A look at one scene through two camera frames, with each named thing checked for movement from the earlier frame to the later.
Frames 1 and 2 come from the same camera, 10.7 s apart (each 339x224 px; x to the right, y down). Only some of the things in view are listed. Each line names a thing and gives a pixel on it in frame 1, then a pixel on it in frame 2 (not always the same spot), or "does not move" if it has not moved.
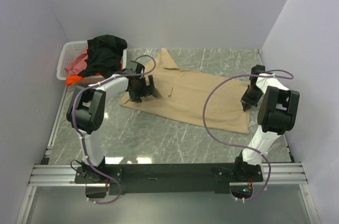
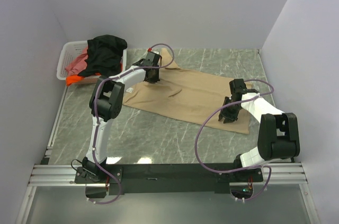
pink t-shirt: x=79 y=64 does not move
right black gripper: x=247 y=103 → x=229 y=117
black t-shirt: x=104 y=56 does not move
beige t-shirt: x=194 y=96 does not move
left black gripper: x=148 y=90 → x=155 y=79
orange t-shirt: x=70 y=79 does not move
